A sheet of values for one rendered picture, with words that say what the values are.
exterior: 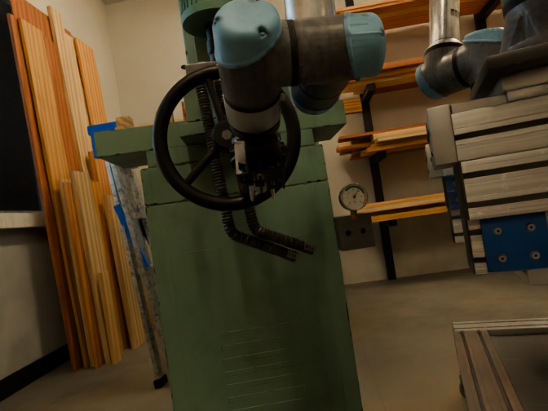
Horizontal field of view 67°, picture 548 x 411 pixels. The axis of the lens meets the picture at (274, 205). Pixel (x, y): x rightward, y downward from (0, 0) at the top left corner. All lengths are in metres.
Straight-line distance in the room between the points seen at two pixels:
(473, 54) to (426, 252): 2.53
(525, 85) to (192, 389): 0.89
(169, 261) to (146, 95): 2.98
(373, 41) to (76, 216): 2.12
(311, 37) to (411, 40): 3.37
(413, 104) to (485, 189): 3.02
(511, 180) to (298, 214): 0.49
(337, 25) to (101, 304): 2.15
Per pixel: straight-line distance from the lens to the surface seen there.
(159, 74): 3.90
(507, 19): 0.80
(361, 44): 0.50
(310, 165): 1.01
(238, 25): 0.47
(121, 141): 1.05
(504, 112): 0.71
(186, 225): 1.00
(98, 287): 2.45
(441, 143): 0.69
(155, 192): 1.02
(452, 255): 3.69
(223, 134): 0.81
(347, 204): 0.95
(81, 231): 2.45
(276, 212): 0.99
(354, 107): 1.22
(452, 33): 1.40
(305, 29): 0.50
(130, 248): 1.91
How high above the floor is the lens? 0.64
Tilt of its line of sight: 2 degrees up
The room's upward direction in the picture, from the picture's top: 8 degrees counter-clockwise
